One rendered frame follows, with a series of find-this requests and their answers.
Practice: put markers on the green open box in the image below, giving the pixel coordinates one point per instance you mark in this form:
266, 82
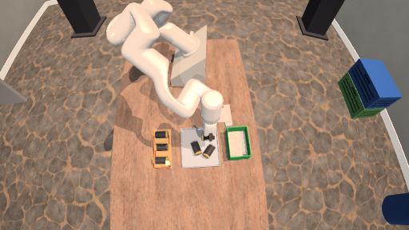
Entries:
238, 143

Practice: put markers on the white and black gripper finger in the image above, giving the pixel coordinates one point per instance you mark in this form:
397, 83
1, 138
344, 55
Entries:
210, 136

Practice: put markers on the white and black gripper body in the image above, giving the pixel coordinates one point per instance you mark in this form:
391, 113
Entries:
207, 128

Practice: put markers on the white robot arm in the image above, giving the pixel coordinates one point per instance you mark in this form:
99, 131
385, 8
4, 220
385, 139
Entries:
138, 38

